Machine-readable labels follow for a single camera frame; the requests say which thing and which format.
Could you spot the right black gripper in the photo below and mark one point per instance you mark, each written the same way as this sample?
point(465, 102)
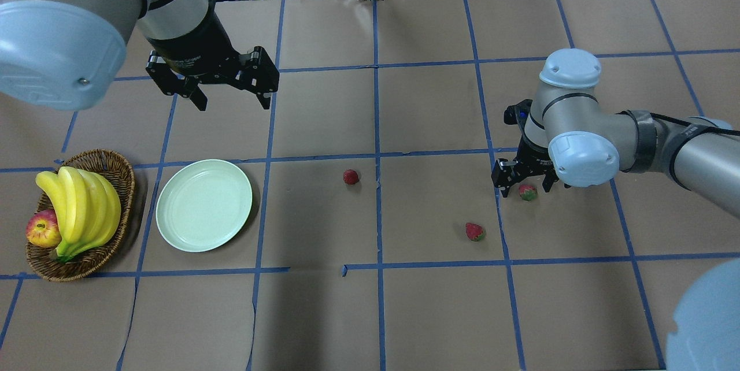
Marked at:
point(532, 159)

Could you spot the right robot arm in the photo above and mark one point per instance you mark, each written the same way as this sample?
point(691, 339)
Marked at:
point(566, 136)

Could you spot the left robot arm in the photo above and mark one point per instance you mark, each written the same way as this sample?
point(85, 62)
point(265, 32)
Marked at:
point(64, 54)

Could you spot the wicker basket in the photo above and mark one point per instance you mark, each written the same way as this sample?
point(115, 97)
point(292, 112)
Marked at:
point(118, 171)

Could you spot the light green plate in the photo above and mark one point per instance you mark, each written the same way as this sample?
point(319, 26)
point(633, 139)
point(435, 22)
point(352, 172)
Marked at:
point(204, 205)

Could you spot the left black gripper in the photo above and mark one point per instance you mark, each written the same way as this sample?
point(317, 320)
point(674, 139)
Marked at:
point(196, 41)

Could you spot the yellow banana bunch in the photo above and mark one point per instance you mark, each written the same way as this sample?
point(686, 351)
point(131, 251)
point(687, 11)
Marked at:
point(87, 208)

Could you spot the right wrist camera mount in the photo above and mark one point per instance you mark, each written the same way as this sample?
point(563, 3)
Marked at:
point(518, 115)

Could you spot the red apple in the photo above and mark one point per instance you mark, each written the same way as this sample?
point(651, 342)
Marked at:
point(42, 229)

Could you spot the plain red strawberry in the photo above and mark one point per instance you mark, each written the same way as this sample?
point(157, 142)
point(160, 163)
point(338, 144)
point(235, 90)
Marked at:
point(351, 177)

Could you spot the strawberry with green leaves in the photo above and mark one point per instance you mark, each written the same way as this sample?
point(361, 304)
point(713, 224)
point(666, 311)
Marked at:
point(527, 192)

